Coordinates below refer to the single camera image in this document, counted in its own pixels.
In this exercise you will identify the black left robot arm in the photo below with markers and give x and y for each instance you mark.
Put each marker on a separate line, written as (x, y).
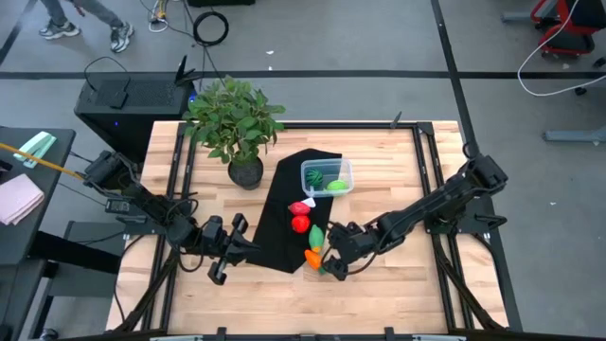
(142, 194)

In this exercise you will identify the black metal table frame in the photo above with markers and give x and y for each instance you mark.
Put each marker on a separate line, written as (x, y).
(418, 161)

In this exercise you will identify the small black controller box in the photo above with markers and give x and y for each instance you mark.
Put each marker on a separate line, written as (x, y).
(118, 206)

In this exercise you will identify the green striped toy watermelon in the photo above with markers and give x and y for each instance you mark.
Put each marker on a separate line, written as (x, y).
(314, 178)

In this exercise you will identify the orange toy carrot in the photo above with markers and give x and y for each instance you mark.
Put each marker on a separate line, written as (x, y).
(312, 259)

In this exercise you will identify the grey metal stand foot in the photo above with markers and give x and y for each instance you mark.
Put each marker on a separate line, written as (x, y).
(573, 136)

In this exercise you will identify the black cloth mat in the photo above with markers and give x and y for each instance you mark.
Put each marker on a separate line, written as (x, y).
(279, 227)

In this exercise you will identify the red toy tomato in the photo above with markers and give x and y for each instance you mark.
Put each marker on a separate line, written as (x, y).
(300, 224)

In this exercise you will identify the green toy lime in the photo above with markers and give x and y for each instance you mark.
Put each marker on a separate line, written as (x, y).
(337, 185)

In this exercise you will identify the potted green leafy plant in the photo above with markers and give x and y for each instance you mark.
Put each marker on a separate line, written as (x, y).
(232, 118)

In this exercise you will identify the silver aluminium frame rail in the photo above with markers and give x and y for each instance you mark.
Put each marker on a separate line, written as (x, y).
(177, 338)
(440, 338)

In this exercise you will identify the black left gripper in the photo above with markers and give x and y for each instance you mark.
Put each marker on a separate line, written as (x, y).
(222, 241)

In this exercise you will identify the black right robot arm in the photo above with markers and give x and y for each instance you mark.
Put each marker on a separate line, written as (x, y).
(435, 199)

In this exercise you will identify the green toy corn cob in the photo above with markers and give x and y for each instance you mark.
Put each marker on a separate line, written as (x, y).
(316, 238)

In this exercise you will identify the pink folded cloth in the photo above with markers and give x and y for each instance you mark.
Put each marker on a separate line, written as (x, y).
(16, 199)

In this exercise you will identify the red toy dragon fruit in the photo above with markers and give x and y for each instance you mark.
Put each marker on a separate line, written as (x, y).
(298, 208)

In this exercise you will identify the black side desk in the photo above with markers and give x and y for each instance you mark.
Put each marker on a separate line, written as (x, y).
(47, 184)

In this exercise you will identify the yellow rod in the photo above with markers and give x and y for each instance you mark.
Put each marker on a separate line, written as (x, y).
(42, 162)

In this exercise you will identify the person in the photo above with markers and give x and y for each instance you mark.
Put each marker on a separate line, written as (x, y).
(120, 37)

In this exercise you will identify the black computer tower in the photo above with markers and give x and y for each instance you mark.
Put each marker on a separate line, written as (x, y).
(142, 109)

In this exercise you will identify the mint green stapler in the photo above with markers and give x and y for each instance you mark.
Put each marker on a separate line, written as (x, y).
(35, 147)

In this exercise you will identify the clear plastic tupperware container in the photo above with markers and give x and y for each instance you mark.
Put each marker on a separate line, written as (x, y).
(331, 166)

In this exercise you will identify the black wifi antenna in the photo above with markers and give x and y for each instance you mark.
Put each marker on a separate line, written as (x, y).
(182, 71)
(118, 95)

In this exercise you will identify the red and black chair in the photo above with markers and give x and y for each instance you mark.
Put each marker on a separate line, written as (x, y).
(587, 12)

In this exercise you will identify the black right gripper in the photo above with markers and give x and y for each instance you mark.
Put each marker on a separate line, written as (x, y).
(360, 241)

